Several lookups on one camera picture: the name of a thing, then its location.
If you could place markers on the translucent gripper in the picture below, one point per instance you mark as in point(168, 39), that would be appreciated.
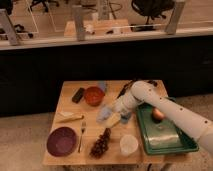
point(112, 120)

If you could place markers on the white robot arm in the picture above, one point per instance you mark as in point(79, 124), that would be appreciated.
point(194, 125)

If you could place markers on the red bowl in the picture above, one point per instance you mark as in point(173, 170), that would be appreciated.
point(93, 96)

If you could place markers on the blue object behind bowl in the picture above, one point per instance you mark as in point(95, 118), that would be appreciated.
point(102, 85)

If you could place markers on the blue plastic cup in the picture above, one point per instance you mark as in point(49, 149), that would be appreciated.
point(125, 119)

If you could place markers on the bunch of dark grapes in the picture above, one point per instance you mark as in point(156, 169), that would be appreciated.
point(101, 145)

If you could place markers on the white plastic cup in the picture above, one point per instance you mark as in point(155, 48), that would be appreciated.
point(128, 144)

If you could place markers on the wooden table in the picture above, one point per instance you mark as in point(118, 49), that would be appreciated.
point(93, 130)

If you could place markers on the orange apple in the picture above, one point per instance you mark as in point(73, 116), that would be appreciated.
point(157, 114)

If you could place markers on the black rectangular sponge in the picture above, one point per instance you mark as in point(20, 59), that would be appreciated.
point(78, 95)

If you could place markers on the yellow banana piece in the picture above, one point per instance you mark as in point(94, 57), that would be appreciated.
point(69, 116)

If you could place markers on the small metal can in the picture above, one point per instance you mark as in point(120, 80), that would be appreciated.
point(153, 82)

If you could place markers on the green plastic tray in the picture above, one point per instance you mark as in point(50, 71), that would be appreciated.
point(162, 137)

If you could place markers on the purple plate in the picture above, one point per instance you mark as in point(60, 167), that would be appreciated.
point(62, 142)

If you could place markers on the black office chair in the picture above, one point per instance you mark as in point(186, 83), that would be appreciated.
point(152, 9)

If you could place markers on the black handled knife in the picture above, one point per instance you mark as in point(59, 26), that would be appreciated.
point(125, 87)

